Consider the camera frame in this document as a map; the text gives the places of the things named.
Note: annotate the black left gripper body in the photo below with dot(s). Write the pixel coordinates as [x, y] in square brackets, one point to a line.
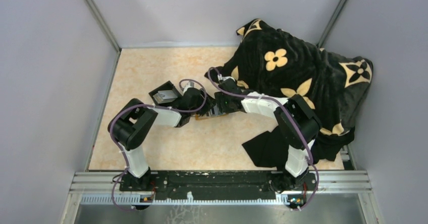
[204, 109]

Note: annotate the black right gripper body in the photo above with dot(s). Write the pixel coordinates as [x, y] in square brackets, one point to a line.
[222, 105]

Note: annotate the black plastic box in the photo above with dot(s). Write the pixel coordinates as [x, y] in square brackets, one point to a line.
[166, 86]

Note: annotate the white card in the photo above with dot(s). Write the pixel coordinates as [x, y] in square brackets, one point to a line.
[165, 96]

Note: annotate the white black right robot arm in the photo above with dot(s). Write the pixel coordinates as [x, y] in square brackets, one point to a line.
[297, 122]

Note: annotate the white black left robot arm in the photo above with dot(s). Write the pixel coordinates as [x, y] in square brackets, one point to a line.
[130, 127]

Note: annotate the black floral blanket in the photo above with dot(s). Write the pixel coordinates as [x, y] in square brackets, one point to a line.
[274, 62]

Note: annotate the black cloth piece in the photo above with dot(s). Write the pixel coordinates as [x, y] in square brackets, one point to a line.
[268, 149]

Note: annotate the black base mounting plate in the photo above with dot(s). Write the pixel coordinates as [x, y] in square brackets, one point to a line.
[217, 186]

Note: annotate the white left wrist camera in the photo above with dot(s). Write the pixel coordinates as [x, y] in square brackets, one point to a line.
[189, 90]

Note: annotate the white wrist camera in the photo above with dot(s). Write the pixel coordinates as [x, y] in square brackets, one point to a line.
[189, 90]
[225, 78]

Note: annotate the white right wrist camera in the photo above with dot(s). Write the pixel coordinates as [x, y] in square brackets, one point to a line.
[225, 78]

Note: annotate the aluminium front rail frame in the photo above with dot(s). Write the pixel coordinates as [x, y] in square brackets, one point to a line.
[100, 188]

